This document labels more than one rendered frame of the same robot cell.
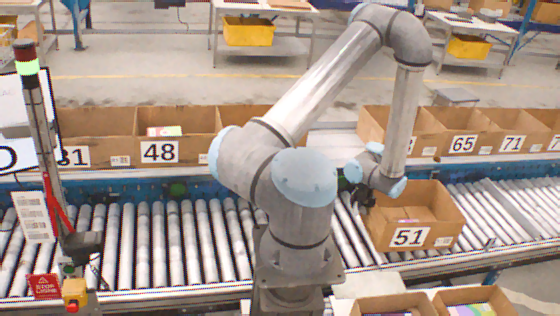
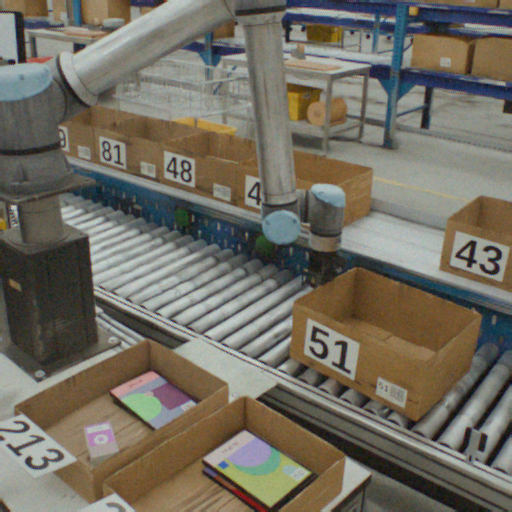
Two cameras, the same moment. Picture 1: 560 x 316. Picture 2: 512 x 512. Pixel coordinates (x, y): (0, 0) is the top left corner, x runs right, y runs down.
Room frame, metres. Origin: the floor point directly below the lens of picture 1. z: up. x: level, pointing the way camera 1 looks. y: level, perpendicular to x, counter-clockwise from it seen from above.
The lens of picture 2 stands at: (0.35, -1.61, 1.73)
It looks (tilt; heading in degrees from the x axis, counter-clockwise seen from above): 26 degrees down; 54
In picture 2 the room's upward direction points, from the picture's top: 2 degrees clockwise
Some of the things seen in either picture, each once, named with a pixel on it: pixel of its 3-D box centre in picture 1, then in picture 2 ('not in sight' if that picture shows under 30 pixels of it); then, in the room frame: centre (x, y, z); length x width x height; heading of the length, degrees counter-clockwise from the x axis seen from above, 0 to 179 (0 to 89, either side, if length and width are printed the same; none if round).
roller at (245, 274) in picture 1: (236, 238); (183, 278); (1.28, 0.12, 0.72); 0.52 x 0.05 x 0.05; 18
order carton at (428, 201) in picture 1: (409, 214); (383, 336); (1.46, -0.63, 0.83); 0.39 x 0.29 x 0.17; 103
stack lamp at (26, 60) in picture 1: (26, 58); not in sight; (0.84, 0.61, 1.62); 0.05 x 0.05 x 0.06
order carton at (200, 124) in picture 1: (178, 135); (221, 166); (1.65, 0.47, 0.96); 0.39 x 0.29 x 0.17; 108
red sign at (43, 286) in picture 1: (54, 285); not in sight; (0.79, 0.67, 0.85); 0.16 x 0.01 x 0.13; 108
